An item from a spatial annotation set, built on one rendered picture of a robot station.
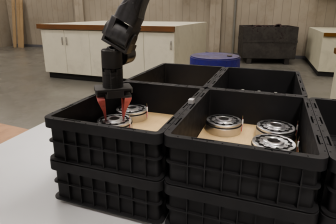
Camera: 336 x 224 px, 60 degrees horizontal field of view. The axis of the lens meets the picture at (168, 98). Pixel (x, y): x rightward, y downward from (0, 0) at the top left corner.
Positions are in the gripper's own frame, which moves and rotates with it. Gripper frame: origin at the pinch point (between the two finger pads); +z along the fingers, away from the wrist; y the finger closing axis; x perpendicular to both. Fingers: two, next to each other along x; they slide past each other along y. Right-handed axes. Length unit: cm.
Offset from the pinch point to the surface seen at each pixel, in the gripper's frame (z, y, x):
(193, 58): 13, -97, -176
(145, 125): 4.0, -9.3, -0.4
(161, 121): 3.9, -15.2, -2.6
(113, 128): -6.0, 3.0, 23.0
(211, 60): 13, -108, -160
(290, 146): 0.6, -37.6, 29.6
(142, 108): 1.0, -10.0, -7.9
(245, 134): 3.6, -34.9, 14.7
